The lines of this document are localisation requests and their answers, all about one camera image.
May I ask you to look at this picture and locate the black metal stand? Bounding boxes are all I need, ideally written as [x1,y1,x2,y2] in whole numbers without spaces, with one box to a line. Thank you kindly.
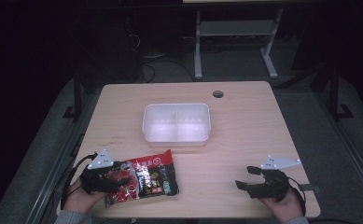
[328,65,355,119]
[63,77,84,121]

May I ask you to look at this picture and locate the grey tape strip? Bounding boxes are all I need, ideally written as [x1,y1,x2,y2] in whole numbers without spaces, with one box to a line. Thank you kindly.
[300,183,322,192]

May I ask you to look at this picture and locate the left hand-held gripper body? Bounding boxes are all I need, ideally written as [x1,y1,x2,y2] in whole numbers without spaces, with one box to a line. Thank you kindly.
[79,148,125,196]

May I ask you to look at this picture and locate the grey aluminium rail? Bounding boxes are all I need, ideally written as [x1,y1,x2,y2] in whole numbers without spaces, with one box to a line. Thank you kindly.
[313,90,363,206]
[24,90,104,224]

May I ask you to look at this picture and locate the person's left hand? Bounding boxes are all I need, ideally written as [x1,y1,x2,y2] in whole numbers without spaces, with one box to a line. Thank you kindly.
[63,177,109,215]

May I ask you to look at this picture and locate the person's right hand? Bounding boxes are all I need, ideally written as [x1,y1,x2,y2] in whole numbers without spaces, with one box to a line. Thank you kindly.
[258,187,305,224]

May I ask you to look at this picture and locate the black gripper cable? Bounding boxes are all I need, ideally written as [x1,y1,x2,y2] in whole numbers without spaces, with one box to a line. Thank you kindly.
[60,151,99,210]
[287,176,308,217]

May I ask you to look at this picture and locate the red and black snack packet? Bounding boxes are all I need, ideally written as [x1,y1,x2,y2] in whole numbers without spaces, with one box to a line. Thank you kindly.
[104,148,180,209]

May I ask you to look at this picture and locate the white divided plastic container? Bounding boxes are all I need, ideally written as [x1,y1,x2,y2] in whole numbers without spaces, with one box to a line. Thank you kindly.
[141,102,212,147]

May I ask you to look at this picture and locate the black floor cable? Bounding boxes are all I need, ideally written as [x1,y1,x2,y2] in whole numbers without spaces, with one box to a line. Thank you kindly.
[140,57,198,84]

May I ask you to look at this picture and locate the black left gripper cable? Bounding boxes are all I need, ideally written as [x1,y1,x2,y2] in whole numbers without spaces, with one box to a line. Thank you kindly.
[60,151,99,210]

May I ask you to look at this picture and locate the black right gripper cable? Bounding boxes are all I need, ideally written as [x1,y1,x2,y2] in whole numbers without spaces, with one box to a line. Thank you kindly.
[287,176,308,217]

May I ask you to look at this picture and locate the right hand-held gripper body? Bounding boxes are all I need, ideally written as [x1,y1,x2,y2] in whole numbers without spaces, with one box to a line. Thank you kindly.
[249,154,302,203]

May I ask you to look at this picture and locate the white metal desk frame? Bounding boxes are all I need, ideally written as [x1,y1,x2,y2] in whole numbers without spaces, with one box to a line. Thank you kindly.
[193,8,285,80]

